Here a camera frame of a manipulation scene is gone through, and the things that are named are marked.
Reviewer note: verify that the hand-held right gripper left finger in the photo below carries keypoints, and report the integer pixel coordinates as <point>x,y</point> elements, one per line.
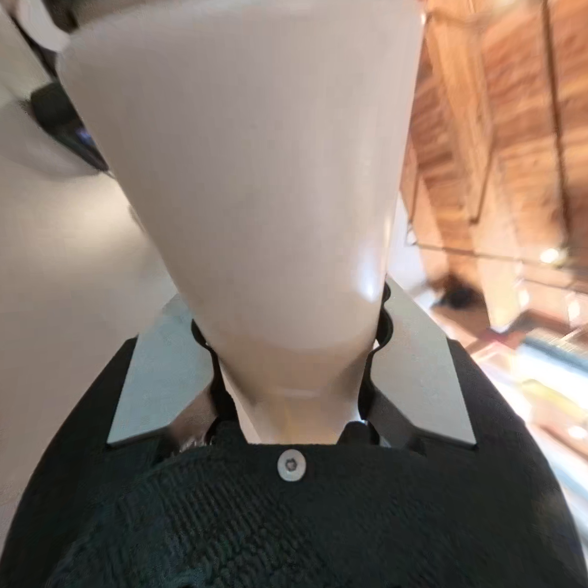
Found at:
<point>160,381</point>

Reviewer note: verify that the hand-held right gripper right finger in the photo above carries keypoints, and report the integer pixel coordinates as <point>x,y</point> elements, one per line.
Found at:
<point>418,381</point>

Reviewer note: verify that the white bottle with black lid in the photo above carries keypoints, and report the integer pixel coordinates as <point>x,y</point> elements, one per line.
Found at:
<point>252,160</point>

